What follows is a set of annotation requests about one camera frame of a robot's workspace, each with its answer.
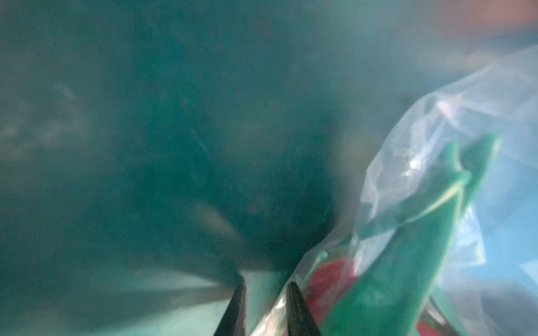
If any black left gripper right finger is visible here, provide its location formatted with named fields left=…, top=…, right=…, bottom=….
left=286, top=281, right=322, bottom=336

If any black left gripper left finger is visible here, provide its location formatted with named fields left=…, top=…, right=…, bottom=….
left=214, top=283, right=247, bottom=336

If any clear zip-top bag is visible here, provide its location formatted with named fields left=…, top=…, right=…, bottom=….
left=249, top=43, right=538, bottom=336

